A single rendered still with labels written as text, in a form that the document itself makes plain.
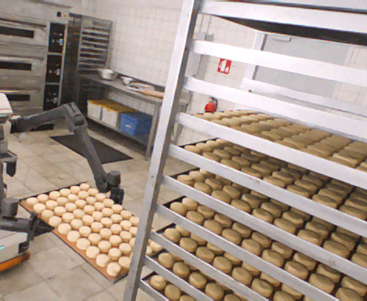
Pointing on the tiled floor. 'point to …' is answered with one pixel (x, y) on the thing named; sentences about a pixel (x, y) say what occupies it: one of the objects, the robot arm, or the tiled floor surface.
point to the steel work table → (136, 98)
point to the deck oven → (26, 53)
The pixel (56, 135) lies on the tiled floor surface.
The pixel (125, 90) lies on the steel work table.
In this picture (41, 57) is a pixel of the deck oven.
